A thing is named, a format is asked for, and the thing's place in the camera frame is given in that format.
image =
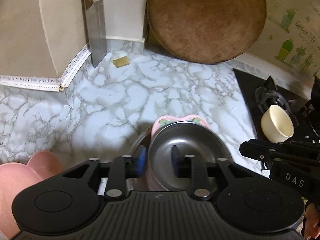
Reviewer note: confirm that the pink floral bowl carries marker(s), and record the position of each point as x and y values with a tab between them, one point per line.
160	123

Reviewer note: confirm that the cream round cup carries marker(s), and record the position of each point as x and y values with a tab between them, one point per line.
276	122

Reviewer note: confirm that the person's right hand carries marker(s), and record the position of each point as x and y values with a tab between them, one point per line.
312	220

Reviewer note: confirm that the white music-note trim strip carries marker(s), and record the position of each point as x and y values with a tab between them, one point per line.
72	66

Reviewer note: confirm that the black pot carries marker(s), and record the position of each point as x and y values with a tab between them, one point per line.
313	112

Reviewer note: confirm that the green plant wall sticker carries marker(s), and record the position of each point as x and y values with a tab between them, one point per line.
292	25

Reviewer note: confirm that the yellow sponge piece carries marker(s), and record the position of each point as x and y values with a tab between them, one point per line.
121	62

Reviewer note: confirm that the steel cleaver knife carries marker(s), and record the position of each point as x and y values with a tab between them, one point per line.
96	30

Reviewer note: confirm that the stainless steel bowl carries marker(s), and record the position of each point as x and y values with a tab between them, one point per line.
192	137

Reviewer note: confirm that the pink heart-shaped plate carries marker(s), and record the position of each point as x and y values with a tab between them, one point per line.
22	177

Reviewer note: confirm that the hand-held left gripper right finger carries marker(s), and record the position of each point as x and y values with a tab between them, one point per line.
175	162

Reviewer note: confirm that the black burner grate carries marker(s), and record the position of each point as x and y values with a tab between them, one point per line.
267	96

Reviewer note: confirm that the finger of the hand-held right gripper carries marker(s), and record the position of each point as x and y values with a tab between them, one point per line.
257	150

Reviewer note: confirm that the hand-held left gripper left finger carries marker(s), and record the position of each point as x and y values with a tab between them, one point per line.
141	160

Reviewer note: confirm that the black gas stove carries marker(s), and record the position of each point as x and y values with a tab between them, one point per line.
247	92

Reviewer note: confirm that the round wooden cutting board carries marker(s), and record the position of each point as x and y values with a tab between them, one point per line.
205	22

